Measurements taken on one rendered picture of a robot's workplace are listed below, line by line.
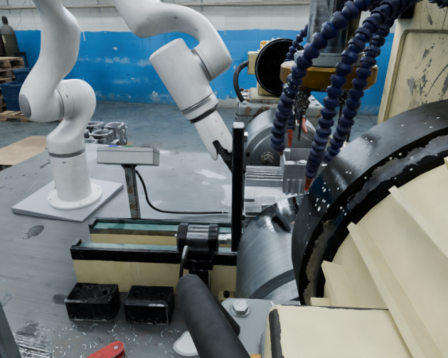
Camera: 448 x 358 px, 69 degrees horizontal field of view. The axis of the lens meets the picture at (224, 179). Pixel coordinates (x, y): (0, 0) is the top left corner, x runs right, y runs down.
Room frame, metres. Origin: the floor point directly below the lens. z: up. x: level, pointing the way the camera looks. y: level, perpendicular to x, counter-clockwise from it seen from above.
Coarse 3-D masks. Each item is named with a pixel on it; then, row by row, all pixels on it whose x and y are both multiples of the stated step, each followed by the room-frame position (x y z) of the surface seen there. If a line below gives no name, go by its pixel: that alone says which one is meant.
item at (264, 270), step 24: (264, 216) 0.44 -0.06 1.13; (288, 216) 0.40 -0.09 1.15; (240, 240) 0.45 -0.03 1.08; (264, 240) 0.38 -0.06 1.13; (288, 240) 0.35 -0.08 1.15; (240, 264) 0.39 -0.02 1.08; (264, 264) 0.33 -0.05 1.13; (288, 264) 0.30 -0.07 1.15; (240, 288) 0.33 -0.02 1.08; (264, 288) 0.29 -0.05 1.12; (288, 288) 0.28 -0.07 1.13
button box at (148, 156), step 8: (104, 152) 0.91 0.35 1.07; (112, 152) 0.90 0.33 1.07; (120, 152) 0.90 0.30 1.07; (128, 152) 0.90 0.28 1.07; (136, 152) 0.90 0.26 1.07; (144, 152) 0.90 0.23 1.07; (152, 152) 0.90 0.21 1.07; (104, 160) 0.90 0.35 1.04; (112, 160) 0.89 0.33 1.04; (120, 160) 0.89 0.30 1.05; (128, 160) 0.89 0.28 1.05; (136, 160) 0.89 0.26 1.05; (144, 160) 0.89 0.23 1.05; (152, 160) 0.89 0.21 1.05
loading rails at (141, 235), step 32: (96, 224) 0.74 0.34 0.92; (128, 224) 0.74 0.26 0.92; (160, 224) 0.74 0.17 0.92; (224, 224) 0.74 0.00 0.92; (96, 256) 0.62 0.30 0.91; (128, 256) 0.62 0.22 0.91; (160, 256) 0.61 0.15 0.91; (224, 256) 0.60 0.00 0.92; (128, 288) 0.62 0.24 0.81; (224, 288) 0.60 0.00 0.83
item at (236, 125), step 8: (240, 128) 0.52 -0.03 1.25; (240, 136) 0.52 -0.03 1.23; (232, 144) 0.53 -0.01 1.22; (240, 144) 0.52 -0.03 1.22; (232, 152) 0.53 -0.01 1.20; (240, 152) 0.52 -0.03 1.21; (232, 160) 0.53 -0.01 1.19; (240, 160) 0.52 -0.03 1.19; (232, 168) 0.53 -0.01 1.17; (240, 168) 0.52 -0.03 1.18; (232, 176) 0.53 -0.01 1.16; (240, 176) 0.52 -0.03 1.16; (232, 184) 0.53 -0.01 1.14; (240, 184) 0.52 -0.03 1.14; (232, 192) 0.53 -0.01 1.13; (240, 192) 0.52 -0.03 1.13; (232, 200) 0.53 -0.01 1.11; (240, 200) 0.52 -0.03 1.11; (232, 208) 0.53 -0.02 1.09; (240, 208) 0.52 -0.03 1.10; (232, 216) 0.53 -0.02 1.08; (240, 216) 0.52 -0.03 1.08; (232, 224) 0.52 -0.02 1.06; (240, 224) 0.52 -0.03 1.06; (232, 232) 0.53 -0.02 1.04; (240, 232) 0.52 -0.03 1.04; (232, 240) 0.52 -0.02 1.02; (232, 248) 0.52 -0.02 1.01
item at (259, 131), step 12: (252, 120) 1.04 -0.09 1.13; (264, 120) 0.95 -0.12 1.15; (252, 132) 0.91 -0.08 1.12; (264, 132) 0.88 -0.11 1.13; (312, 132) 0.87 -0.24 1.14; (252, 144) 0.88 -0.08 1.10; (264, 144) 0.88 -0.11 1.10; (300, 144) 0.87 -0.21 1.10; (252, 156) 0.88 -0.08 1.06; (264, 156) 0.85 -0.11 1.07; (276, 156) 0.87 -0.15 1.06
